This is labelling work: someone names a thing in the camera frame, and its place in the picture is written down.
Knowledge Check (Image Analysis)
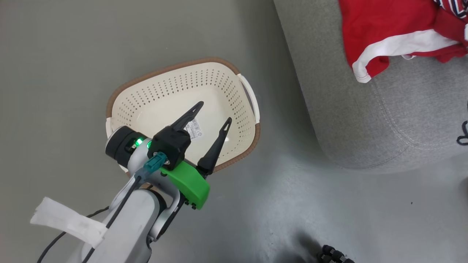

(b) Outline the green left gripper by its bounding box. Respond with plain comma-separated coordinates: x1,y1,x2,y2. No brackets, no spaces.
160,101,233,211

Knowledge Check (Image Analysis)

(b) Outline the red white-trimmed garment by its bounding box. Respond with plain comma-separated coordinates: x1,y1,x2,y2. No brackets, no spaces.
338,0,468,84

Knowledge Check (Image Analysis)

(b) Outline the cream perforated laundry basket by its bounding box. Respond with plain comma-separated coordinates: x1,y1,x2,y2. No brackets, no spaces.
106,57,261,178

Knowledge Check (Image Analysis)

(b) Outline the white barcode sticker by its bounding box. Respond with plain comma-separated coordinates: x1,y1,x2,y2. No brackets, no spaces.
185,119,203,140

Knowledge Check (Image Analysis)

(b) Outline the white tape label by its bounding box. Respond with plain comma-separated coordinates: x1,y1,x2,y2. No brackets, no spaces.
30,197,108,249

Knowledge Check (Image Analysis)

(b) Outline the grey fabric sofa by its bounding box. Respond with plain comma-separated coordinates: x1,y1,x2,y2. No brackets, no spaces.
273,0,468,174

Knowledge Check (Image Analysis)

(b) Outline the navy red striped garment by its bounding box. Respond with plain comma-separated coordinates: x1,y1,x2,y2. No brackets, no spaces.
433,0,468,19

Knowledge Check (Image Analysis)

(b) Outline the black cable with teal plug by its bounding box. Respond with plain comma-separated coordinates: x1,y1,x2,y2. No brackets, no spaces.
37,153,168,263

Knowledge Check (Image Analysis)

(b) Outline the thin black cable loop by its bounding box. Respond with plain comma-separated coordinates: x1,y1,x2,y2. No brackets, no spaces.
456,121,468,146

